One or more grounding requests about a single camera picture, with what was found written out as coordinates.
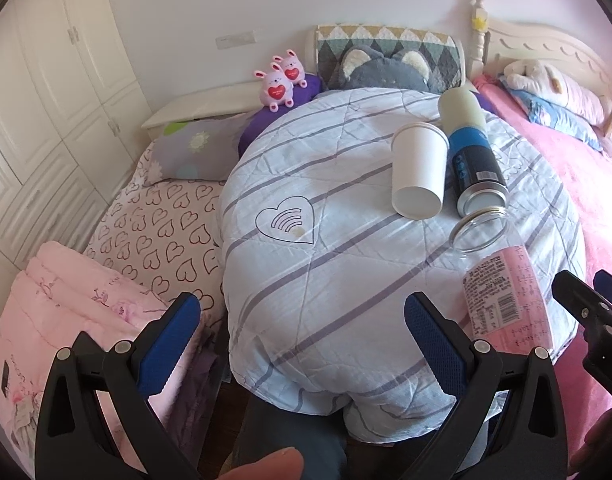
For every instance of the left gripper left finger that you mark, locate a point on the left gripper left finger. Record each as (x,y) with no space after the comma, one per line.
(73,440)

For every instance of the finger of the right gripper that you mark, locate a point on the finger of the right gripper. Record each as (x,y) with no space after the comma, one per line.
(603,284)
(594,314)

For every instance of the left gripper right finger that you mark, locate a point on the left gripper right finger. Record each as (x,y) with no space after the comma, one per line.
(530,439)

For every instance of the glass jar with pink label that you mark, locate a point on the glass jar with pink label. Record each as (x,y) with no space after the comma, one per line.
(503,296)

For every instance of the white paper cup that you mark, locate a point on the white paper cup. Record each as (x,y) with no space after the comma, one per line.
(418,170)

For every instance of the operator thumb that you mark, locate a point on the operator thumb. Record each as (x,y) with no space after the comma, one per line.
(285,464)

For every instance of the pink fleece bed cover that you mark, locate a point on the pink fleece bed cover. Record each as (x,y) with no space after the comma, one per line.
(587,177)

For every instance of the blue black Cool Towel can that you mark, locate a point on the blue black Cool Towel can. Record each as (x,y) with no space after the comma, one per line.
(479,180)

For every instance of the blue cartoon pillow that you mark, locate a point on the blue cartoon pillow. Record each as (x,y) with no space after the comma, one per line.
(544,113)

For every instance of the white pink plush dog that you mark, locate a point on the white pink plush dog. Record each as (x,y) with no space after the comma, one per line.
(549,83)

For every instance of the heart pattern bed sheet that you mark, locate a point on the heart pattern bed sheet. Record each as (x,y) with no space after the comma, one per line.
(162,236)

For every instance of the cream wooden headboard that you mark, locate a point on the cream wooden headboard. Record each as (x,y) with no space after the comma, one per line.
(495,43)

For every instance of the striped white folded quilt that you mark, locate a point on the striped white folded quilt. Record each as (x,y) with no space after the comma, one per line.
(318,265)

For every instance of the diamond pattern quilted cushion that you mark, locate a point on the diamond pattern quilted cushion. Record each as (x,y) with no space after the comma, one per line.
(443,53)

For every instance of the grey flower pillow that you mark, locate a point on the grey flower pillow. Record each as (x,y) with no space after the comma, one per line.
(205,149)

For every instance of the cream wardrobe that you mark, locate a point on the cream wardrobe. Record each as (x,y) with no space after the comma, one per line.
(71,125)

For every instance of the grey blue cat plush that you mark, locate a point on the grey blue cat plush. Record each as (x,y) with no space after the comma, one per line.
(364,67)

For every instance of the purple cushion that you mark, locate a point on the purple cushion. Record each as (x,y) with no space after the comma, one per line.
(264,118)

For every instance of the rear pink bunny plush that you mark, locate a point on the rear pink bunny plush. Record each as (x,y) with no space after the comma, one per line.
(292,68)

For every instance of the pink bunny plush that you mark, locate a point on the pink bunny plush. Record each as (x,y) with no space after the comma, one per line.
(292,68)
(276,90)

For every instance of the cream small headboard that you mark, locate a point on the cream small headboard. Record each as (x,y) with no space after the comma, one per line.
(214,102)

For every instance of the front pink bunny plush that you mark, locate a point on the front pink bunny plush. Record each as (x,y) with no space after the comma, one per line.
(276,90)

